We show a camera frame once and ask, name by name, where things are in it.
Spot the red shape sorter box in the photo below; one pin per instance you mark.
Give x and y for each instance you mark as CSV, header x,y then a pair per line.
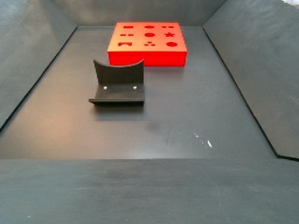
x,y
153,42

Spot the black curved holder stand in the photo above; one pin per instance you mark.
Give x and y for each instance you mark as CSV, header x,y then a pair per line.
x,y
120,83

